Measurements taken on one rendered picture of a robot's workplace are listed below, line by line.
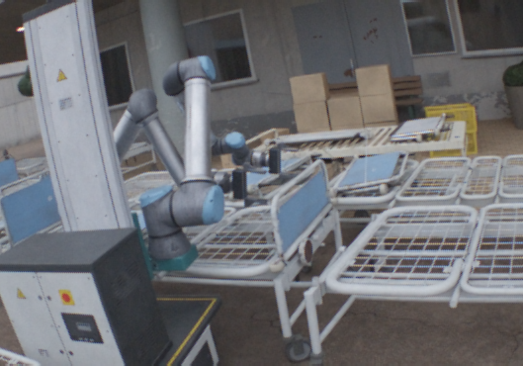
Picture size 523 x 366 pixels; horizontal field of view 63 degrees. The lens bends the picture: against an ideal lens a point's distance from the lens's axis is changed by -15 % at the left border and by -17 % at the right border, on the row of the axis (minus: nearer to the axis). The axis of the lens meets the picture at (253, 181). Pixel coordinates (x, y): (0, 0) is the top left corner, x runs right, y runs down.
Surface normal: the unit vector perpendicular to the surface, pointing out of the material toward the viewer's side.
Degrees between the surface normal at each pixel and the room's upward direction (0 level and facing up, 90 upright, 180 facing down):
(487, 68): 90
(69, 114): 90
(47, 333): 90
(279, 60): 90
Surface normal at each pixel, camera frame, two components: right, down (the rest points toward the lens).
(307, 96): -0.27, 0.27
